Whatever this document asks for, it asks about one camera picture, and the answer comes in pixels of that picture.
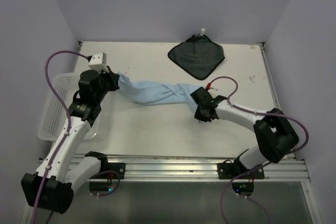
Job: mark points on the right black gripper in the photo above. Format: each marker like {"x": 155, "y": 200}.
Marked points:
{"x": 198, "y": 116}

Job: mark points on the aluminium mounting rail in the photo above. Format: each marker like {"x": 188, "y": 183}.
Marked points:
{"x": 155, "y": 169}

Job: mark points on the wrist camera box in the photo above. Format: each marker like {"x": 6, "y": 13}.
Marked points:
{"x": 210, "y": 88}
{"x": 98, "y": 62}

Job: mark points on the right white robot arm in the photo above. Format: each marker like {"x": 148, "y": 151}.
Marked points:
{"x": 274, "y": 134}

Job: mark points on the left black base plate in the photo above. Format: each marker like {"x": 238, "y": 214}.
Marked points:
{"x": 118, "y": 167}

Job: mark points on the light blue towel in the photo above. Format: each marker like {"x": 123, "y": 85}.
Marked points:
{"x": 157, "y": 93}

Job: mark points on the dark grey towel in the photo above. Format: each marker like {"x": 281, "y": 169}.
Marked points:
{"x": 198, "y": 56}

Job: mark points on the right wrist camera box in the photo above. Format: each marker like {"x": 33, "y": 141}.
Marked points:
{"x": 210, "y": 88}

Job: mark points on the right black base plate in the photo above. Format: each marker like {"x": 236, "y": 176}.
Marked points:
{"x": 229, "y": 170}

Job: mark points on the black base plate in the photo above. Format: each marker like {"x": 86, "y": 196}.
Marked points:
{"x": 229, "y": 170}
{"x": 118, "y": 167}

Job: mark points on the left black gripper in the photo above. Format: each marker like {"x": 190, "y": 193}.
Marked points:
{"x": 113, "y": 78}

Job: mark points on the white plastic basket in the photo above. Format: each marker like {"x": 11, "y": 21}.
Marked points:
{"x": 54, "y": 115}

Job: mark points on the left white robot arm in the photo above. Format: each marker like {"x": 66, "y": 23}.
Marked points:
{"x": 53, "y": 185}

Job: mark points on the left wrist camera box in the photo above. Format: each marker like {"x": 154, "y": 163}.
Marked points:
{"x": 98, "y": 62}

